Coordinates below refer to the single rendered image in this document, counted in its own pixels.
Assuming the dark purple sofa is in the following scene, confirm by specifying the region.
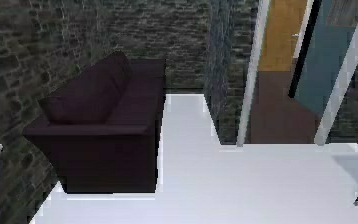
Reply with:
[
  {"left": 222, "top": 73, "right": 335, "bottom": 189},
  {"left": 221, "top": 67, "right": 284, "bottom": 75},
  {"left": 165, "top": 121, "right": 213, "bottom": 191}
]
[{"left": 22, "top": 50, "right": 167, "bottom": 195}]

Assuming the yellow room door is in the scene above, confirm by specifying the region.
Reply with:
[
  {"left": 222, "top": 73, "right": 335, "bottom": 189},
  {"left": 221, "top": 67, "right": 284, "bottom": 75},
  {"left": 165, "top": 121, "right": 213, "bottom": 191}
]
[{"left": 257, "top": 0, "right": 309, "bottom": 72}]

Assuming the teal room door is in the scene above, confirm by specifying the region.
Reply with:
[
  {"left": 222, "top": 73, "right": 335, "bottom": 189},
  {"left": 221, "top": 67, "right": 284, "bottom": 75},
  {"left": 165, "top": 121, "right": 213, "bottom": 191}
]
[{"left": 288, "top": 0, "right": 358, "bottom": 118}]

